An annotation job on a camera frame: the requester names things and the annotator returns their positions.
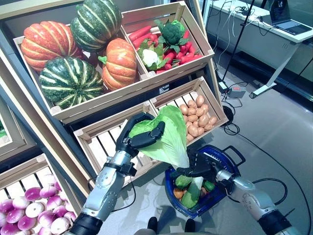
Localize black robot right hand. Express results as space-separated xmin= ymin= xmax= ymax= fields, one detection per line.
xmin=176 ymin=150 xmax=221 ymax=182

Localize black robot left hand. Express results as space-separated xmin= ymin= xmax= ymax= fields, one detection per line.
xmin=116 ymin=112 xmax=166 ymax=157

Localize green white napa cabbage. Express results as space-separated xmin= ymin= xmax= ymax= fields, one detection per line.
xmin=129 ymin=105 xmax=190 ymax=169
xmin=175 ymin=175 xmax=194 ymax=189
xmin=180 ymin=176 xmax=205 ymax=209

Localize blue plastic shopping basket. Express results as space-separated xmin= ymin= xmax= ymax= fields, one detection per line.
xmin=164 ymin=144 xmax=246 ymax=219

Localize green bell pepper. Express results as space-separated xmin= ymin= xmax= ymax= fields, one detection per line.
xmin=202 ymin=180 xmax=216 ymax=193

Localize wooden slatted crate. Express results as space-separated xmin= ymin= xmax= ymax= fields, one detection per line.
xmin=12 ymin=23 xmax=150 ymax=124
xmin=0 ymin=96 xmax=37 ymax=162
xmin=73 ymin=101 xmax=162 ymax=189
xmin=149 ymin=76 xmax=229 ymax=145
xmin=120 ymin=0 xmax=215 ymax=79
xmin=0 ymin=154 xmax=86 ymax=235

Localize grey robot right leg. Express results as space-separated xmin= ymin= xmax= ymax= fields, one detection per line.
xmin=185 ymin=218 xmax=216 ymax=235

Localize small orange pumpkin green stem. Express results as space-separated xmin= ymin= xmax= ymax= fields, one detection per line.
xmin=97 ymin=38 xmax=137 ymax=92

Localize grey box red button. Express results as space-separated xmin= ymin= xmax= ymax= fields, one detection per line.
xmin=228 ymin=86 xmax=246 ymax=98

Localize white cauliflower with leaves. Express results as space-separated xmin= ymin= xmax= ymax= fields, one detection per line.
xmin=136 ymin=39 xmax=169 ymax=71

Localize large green striped pumpkin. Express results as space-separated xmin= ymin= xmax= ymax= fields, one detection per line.
xmin=38 ymin=56 xmax=105 ymax=110

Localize purple white turnip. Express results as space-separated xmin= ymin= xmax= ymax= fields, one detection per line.
xmin=12 ymin=196 xmax=31 ymax=209
xmin=0 ymin=198 xmax=13 ymax=212
xmin=39 ymin=186 xmax=57 ymax=199
xmin=41 ymin=173 xmax=56 ymax=186
xmin=6 ymin=209 xmax=25 ymax=224
xmin=25 ymin=202 xmax=46 ymax=218
xmin=46 ymin=195 xmax=63 ymax=210
xmin=52 ymin=205 xmax=68 ymax=217
xmin=38 ymin=211 xmax=56 ymax=227
xmin=24 ymin=187 xmax=42 ymax=201
xmin=17 ymin=215 xmax=37 ymax=231

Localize wooden vegetable display rack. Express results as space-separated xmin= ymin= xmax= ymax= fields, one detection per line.
xmin=0 ymin=0 xmax=223 ymax=235

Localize dark green broccoli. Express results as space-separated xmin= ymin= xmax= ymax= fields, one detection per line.
xmin=154 ymin=19 xmax=189 ymax=53

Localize light green vegetable head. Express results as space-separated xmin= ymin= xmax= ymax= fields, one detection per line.
xmin=172 ymin=20 xmax=186 ymax=32

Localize white standing desk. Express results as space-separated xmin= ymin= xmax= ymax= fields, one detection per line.
xmin=207 ymin=0 xmax=313 ymax=99

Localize black tripod pole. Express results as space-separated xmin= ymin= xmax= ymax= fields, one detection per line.
xmin=221 ymin=0 xmax=260 ymax=82

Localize large orange striped pumpkin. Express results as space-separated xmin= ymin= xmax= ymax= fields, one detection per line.
xmin=21 ymin=21 xmax=84 ymax=73

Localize grey laptop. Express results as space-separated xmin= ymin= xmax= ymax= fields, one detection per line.
xmin=270 ymin=0 xmax=313 ymax=35

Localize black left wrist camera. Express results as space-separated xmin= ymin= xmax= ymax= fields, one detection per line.
xmin=119 ymin=162 xmax=137 ymax=176

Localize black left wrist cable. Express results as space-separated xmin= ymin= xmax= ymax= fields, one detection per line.
xmin=87 ymin=175 xmax=137 ymax=212

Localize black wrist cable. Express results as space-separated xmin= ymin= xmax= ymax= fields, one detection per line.
xmin=251 ymin=178 xmax=289 ymax=206
xmin=87 ymin=175 xmax=137 ymax=212

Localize black cable coil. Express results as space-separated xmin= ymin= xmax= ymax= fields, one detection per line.
xmin=222 ymin=105 xmax=235 ymax=123

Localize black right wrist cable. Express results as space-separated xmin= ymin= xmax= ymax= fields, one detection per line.
xmin=251 ymin=178 xmax=289 ymax=206

